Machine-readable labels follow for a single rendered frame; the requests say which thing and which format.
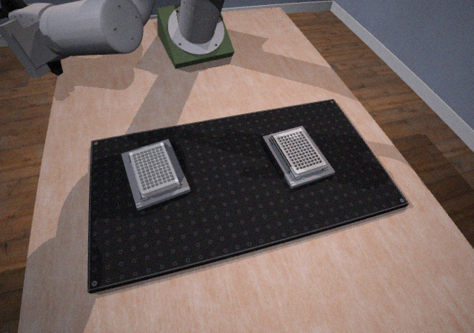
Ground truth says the black perforated breadboard plate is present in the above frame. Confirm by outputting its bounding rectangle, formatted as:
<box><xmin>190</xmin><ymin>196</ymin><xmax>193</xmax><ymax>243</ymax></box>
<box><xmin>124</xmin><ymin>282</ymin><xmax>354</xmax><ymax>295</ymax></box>
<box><xmin>87</xmin><ymin>99</ymin><xmax>409</xmax><ymax>294</ymax></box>

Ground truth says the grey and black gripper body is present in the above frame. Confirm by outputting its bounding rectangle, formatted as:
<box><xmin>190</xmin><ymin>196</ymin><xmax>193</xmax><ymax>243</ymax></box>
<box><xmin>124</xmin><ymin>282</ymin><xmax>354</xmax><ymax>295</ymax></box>
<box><xmin>8</xmin><ymin>3</ymin><xmax>69</xmax><ymax>63</ymax></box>

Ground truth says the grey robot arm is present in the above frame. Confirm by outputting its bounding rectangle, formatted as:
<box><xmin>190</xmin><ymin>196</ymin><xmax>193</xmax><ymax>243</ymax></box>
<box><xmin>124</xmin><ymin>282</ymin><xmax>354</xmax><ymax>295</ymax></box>
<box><xmin>0</xmin><ymin>0</ymin><xmax>224</xmax><ymax>78</ymax></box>

